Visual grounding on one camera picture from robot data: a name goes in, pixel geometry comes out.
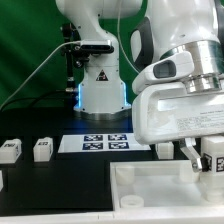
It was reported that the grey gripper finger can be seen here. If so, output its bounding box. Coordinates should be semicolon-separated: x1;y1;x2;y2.
179;138;202;172

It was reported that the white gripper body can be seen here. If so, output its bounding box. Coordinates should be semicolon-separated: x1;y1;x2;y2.
132;82;224;145

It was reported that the white square tabletop tray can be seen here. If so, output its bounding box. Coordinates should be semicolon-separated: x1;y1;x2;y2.
110;160;224;210

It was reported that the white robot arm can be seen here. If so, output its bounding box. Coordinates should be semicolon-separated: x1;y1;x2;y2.
56;0;224;172

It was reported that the white sheet with markers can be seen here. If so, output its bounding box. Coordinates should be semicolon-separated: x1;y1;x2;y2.
58;133;150;153

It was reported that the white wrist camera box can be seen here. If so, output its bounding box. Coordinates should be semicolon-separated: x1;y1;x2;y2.
132;51;195;94

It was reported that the white cable right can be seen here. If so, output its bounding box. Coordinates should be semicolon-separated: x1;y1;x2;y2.
117;0;141;75

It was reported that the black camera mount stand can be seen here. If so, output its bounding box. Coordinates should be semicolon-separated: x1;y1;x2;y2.
61;23;88;109

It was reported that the grey cable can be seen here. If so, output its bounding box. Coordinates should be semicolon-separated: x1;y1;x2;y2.
0;40;83;111

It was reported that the black cable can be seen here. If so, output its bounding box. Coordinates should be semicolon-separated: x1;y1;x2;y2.
0;88;75;113

